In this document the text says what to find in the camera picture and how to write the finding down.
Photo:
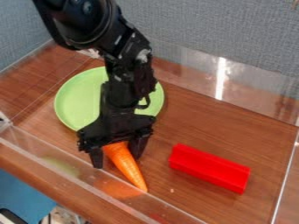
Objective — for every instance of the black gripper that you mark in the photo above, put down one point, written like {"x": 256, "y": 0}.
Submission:
{"x": 117, "y": 124}

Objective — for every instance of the orange toy carrot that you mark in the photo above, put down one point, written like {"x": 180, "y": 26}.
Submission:
{"x": 121, "y": 158}

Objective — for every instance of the red rectangular block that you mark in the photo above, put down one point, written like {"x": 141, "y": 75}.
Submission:
{"x": 208, "y": 167}

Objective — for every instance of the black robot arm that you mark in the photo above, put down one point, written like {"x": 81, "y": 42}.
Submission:
{"x": 91, "y": 24}

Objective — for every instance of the green round plate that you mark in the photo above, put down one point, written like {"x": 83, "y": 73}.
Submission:
{"x": 76, "y": 102}

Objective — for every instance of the clear acrylic enclosure wall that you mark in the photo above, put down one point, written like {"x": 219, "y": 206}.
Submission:
{"x": 236, "y": 112}

